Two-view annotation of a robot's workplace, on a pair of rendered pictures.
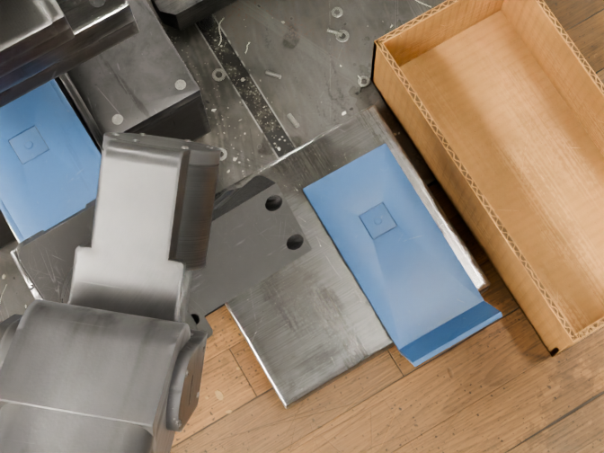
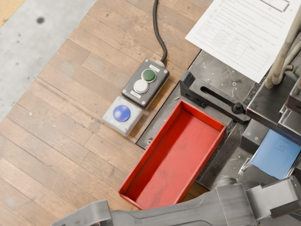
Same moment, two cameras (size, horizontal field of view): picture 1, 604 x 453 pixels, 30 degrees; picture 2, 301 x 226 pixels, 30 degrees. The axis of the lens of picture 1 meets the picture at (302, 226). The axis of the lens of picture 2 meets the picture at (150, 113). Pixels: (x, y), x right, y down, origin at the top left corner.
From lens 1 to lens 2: 42 cm
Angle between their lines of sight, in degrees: 21
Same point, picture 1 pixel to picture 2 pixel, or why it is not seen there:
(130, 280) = (259, 202)
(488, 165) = not seen: outside the picture
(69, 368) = (231, 201)
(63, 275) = (250, 180)
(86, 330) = (242, 200)
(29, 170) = (274, 149)
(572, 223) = not seen: outside the picture
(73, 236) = (262, 177)
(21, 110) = not seen: hidden behind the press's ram
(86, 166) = (284, 165)
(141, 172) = (287, 191)
